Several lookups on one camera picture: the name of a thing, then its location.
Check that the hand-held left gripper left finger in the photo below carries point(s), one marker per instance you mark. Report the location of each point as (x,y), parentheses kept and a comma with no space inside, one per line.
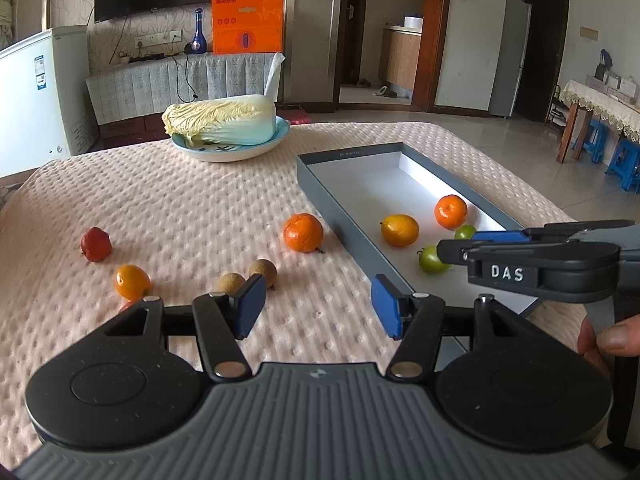
(250,305)

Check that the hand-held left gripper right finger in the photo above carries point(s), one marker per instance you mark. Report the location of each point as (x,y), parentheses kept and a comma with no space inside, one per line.
(386,310)

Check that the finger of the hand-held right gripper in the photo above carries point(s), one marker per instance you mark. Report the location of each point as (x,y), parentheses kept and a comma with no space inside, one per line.
(500,236)
(495,250)

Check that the brown longan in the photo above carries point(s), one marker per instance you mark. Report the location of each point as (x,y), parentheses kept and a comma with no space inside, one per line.
(230,284)
(262,267)

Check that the small green tomato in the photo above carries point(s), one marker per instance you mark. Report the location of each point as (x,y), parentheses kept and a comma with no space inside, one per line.
(464,232)

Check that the orange mandarin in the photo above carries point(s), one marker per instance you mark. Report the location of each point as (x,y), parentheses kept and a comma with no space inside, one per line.
(450,211)
(302,232)

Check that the large green tomato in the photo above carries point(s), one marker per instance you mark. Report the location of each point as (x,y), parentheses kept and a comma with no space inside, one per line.
(431,260)

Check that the yellow orange fruit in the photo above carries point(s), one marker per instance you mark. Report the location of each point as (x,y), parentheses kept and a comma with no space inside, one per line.
(400,230)

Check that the small smooth orange fruit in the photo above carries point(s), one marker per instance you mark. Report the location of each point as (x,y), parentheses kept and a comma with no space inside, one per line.
(131,282)

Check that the grey shallow box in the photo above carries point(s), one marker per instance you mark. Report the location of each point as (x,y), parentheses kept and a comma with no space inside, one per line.
(370,185)

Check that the red apple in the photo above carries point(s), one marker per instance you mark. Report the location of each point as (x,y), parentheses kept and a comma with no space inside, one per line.
(95,245)

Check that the person's right hand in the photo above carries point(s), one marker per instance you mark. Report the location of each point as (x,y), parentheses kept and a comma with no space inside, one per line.
(620,340)

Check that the wooden dining table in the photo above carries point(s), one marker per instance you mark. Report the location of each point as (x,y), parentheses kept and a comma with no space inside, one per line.
(566,135)

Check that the blue plastic stool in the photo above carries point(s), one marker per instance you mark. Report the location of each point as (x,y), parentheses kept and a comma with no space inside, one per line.
(625,160)
(592,140)

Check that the black shoe rack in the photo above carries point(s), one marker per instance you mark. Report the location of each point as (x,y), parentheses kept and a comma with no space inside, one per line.
(557,110)

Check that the pale blue ceramic plate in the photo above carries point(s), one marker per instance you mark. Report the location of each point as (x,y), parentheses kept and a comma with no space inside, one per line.
(230,154)

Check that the cream lace tablecloth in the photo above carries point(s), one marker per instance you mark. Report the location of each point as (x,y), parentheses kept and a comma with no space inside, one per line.
(605,105)

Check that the silver refrigerator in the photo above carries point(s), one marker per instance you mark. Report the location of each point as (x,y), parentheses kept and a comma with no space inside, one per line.
(510,55)

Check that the light slippers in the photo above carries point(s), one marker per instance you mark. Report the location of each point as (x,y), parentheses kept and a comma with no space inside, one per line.
(386,91)

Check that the napa cabbage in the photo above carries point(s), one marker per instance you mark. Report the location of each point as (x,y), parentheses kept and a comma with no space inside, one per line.
(220,120)

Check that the white boxes on table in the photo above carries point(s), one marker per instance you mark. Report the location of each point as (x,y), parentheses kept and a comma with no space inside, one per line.
(612,85)

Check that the dark open doorway door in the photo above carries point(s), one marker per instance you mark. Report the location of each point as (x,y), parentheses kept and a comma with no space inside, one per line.
(547,50)

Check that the red floor scale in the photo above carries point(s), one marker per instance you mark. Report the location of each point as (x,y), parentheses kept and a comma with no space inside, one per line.
(300,119)

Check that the wooden kitchen cabinet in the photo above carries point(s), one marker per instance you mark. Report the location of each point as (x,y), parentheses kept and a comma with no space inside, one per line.
(400,60)

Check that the dark slippers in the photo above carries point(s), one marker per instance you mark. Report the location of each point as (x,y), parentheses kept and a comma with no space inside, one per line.
(363,83)

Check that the blue item on table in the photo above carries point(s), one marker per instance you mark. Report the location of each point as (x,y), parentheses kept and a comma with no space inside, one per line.
(605,58)

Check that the white pot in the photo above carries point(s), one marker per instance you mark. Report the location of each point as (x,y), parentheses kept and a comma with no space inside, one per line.
(413,22)

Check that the cabinet with patterned cloth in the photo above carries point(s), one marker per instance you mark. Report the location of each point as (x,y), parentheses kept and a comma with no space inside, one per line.
(140,90)

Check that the dark wooden door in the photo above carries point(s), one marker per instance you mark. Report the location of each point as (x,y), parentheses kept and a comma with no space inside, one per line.
(347,25)

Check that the blue glass bottle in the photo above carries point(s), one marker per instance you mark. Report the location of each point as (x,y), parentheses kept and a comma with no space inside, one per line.
(196,42)

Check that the black power strip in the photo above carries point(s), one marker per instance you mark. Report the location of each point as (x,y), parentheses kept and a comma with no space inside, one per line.
(145,57)

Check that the orange gift box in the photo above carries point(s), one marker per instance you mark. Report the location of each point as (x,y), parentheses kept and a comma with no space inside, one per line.
(247,22)

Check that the white chest freezer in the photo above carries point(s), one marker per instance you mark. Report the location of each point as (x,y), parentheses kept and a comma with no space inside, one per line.
(40,100)

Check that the pale curtain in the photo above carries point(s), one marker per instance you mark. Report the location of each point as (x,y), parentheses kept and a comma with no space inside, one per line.
(7,5)

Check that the brown wooden door frame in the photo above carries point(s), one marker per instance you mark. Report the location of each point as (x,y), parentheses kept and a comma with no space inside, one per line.
(432,35)

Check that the beige wall panel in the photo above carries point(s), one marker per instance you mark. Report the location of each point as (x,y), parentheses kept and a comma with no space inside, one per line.
(589,32)

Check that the wide white wall socket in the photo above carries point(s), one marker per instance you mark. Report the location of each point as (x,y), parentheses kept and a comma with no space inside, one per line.
(167,36)

